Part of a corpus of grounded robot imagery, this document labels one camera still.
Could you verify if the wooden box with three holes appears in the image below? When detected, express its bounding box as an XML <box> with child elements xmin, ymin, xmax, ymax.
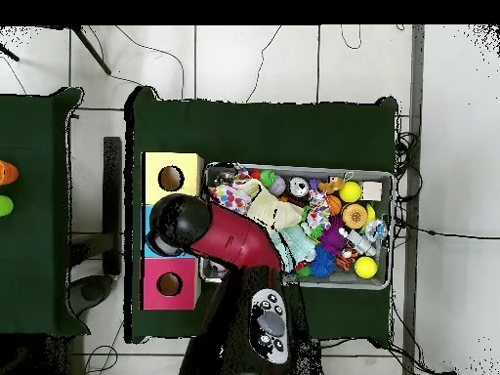
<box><xmin>139</xmin><ymin>150</ymin><xmax>205</xmax><ymax>312</ymax></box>

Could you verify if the silver mesh bin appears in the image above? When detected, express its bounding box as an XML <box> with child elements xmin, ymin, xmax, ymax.
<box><xmin>199</xmin><ymin>161</ymin><xmax>395</xmax><ymax>291</ymax></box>

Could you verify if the cream muslin cloth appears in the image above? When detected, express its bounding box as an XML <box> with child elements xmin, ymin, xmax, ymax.
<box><xmin>235</xmin><ymin>179</ymin><xmax>304</xmax><ymax>231</ymax></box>

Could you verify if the polka dot paper napkin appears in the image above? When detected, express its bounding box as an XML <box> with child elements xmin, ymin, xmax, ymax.
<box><xmin>210</xmin><ymin>185</ymin><xmax>253</xmax><ymax>216</ymax></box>

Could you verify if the light blue muslin cloth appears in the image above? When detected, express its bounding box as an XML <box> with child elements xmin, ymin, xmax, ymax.
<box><xmin>269</xmin><ymin>224</ymin><xmax>317</xmax><ymax>274</ymax></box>

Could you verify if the dark green table cloth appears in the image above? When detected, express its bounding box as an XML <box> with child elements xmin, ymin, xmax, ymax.
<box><xmin>0</xmin><ymin>86</ymin><xmax>92</xmax><ymax>338</ymax></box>
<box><xmin>123</xmin><ymin>85</ymin><xmax>399</xmax><ymax>349</ymax></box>

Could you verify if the purple spiky ball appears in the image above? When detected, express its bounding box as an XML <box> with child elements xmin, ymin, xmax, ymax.
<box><xmin>319</xmin><ymin>220</ymin><xmax>347</xmax><ymax>257</ymax></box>

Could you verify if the blue spiky ball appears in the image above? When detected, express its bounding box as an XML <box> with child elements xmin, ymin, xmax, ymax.
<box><xmin>310</xmin><ymin>245</ymin><xmax>337</xmax><ymax>279</ymax></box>

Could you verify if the yellow ball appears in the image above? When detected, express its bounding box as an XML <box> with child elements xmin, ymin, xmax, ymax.
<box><xmin>338</xmin><ymin>180</ymin><xmax>363</xmax><ymax>203</ymax></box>
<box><xmin>354</xmin><ymin>256</ymin><xmax>379</xmax><ymax>280</ymax></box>

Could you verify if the crushed clear water bottle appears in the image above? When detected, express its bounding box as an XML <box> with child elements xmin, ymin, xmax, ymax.
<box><xmin>364</xmin><ymin>218</ymin><xmax>389</xmax><ymax>242</ymax></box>

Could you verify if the black panel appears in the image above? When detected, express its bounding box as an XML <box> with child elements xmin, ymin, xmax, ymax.
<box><xmin>102</xmin><ymin>136</ymin><xmax>123</xmax><ymax>276</ymax></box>

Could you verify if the grey round base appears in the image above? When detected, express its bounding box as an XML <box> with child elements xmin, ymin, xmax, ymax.
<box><xmin>67</xmin><ymin>273</ymin><xmax>116</xmax><ymax>318</ymax></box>

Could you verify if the black tripod leg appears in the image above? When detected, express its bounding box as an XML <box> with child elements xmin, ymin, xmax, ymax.
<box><xmin>0</xmin><ymin>43</ymin><xmax>21</xmax><ymax>63</ymax></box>
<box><xmin>69</xmin><ymin>24</ymin><xmax>113</xmax><ymax>76</ymax></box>

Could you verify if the orange plastic object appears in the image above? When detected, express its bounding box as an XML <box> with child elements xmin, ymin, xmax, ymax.
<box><xmin>0</xmin><ymin>159</ymin><xmax>20</xmax><ymax>187</ymax></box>

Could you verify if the thin black floor cable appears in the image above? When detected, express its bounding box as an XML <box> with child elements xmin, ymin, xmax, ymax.
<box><xmin>114</xmin><ymin>24</ymin><xmax>186</xmax><ymax>99</ymax></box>
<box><xmin>245</xmin><ymin>24</ymin><xmax>282</xmax><ymax>104</ymax></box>

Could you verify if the black cable with connector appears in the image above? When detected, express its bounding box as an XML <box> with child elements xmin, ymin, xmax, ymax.
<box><xmin>394</xmin><ymin>218</ymin><xmax>500</xmax><ymax>240</ymax></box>

